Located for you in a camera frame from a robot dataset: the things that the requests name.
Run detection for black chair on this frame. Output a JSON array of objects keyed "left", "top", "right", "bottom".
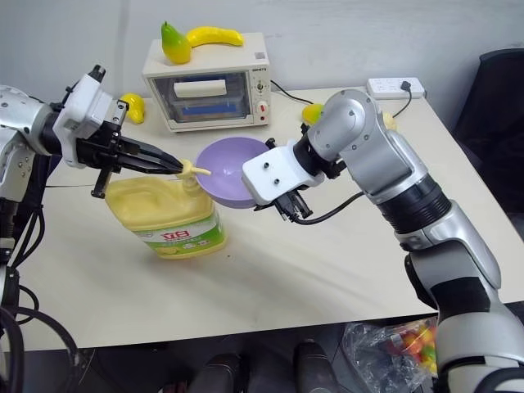
[{"left": 453, "top": 47, "right": 524, "bottom": 242}]

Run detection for black oven power cable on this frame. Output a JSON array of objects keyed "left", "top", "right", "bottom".
[{"left": 269, "top": 79, "right": 324, "bottom": 108}]

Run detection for clear bag of colourful toys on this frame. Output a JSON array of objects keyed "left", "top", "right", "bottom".
[{"left": 341, "top": 317, "right": 441, "bottom": 388}]

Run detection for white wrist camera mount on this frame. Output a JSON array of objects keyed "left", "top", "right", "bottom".
[
  {"left": 241, "top": 138, "right": 324, "bottom": 212},
  {"left": 52, "top": 64, "right": 130, "bottom": 169}
]

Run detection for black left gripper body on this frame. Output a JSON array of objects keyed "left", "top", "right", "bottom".
[{"left": 75, "top": 121, "right": 138, "bottom": 199}]

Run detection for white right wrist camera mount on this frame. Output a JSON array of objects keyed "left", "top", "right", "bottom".
[{"left": 241, "top": 138, "right": 324, "bottom": 212}]

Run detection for yellow toy lemon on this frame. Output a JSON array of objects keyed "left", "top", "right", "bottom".
[{"left": 118, "top": 93, "right": 147, "bottom": 124}]

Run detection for yellow toy banana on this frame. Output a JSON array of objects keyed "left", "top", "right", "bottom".
[{"left": 186, "top": 25, "right": 246, "bottom": 50}]

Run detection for yellow green toy mango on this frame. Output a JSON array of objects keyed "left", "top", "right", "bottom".
[{"left": 301, "top": 103, "right": 327, "bottom": 126}]

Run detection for cream toaster oven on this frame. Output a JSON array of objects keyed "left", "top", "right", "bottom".
[{"left": 142, "top": 32, "right": 272, "bottom": 134}]

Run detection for green yellow toy pear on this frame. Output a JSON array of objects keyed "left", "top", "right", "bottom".
[{"left": 160, "top": 20, "right": 192, "bottom": 66}]

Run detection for black plug with cable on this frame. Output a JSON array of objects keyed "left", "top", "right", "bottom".
[{"left": 391, "top": 80, "right": 415, "bottom": 120}]

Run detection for dark rounded shape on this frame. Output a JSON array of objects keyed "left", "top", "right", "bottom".
[
  {"left": 195, "top": 352, "right": 249, "bottom": 393},
  {"left": 294, "top": 338, "right": 343, "bottom": 393}
]

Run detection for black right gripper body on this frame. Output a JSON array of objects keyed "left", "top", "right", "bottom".
[{"left": 272, "top": 184, "right": 315, "bottom": 224}]

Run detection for yellow pump detergent bottle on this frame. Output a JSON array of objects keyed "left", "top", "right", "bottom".
[{"left": 104, "top": 158, "right": 227, "bottom": 260}]

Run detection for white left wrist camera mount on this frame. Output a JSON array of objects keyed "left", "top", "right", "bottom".
[{"left": 52, "top": 64, "right": 130, "bottom": 169}]

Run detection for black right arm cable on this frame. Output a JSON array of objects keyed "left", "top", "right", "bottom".
[{"left": 293, "top": 191, "right": 366, "bottom": 225}]

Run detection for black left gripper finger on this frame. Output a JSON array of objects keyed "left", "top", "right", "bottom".
[
  {"left": 114, "top": 156, "right": 182, "bottom": 178},
  {"left": 120, "top": 138, "right": 183, "bottom": 169}
]

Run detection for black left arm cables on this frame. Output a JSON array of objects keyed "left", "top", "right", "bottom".
[{"left": 0, "top": 155, "right": 83, "bottom": 393}]

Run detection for purple plastic bowl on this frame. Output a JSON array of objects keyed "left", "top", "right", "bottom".
[{"left": 194, "top": 137, "right": 273, "bottom": 210}]

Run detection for white power strip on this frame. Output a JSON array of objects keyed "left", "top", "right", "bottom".
[{"left": 366, "top": 76, "right": 425, "bottom": 100}]

